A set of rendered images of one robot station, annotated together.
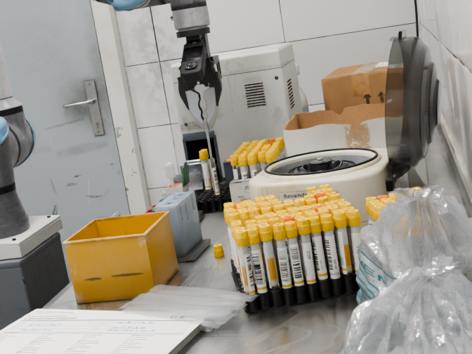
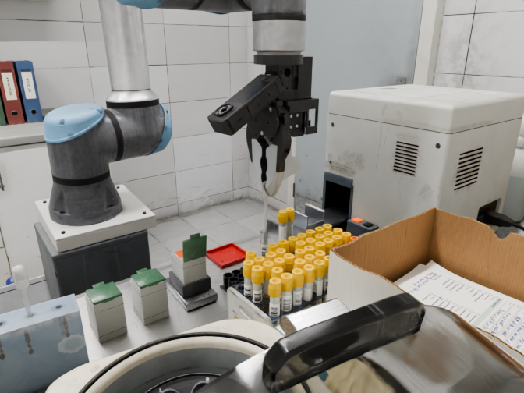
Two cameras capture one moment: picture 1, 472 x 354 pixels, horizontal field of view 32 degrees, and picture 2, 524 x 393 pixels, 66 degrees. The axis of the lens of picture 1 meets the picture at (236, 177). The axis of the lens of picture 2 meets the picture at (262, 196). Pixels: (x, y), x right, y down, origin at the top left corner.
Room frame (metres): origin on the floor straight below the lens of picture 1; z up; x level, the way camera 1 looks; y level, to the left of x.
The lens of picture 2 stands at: (1.27, -0.34, 1.26)
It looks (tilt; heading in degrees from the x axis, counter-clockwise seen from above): 20 degrees down; 41
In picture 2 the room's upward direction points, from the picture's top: straight up
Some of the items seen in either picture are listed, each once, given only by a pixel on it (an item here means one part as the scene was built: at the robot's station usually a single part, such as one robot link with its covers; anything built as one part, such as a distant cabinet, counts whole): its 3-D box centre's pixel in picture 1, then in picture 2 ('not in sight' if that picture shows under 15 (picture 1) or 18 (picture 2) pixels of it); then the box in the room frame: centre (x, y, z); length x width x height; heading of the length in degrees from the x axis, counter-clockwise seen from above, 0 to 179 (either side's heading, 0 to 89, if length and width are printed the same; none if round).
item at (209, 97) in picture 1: (213, 106); (285, 168); (1.75, 0.02, 1.09); 0.06 x 0.03 x 0.09; 168
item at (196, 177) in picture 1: (197, 170); (313, 217); (1.94, 0.09, 0.92); 0.21 x 0.07 x 0.05; 168
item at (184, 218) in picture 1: (179, 226); (38, 350); (1.39, 0.11, 0.92); 0.10 x 0.07 x 0.10; 163
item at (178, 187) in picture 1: (177, 200); (189, 269); (1.63, 0.13, 0.92); 0.05 x 0.04 x 0.06; 76
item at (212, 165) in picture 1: (215, 181); (264, 258); (1.72, 0.05, 0.93); 0.01 x 0.01 x 0.10
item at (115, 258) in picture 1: (123, 256); not in sight; (1.25, 0.19, 0.93); 0.13 x 0.13 x 0.10; 77
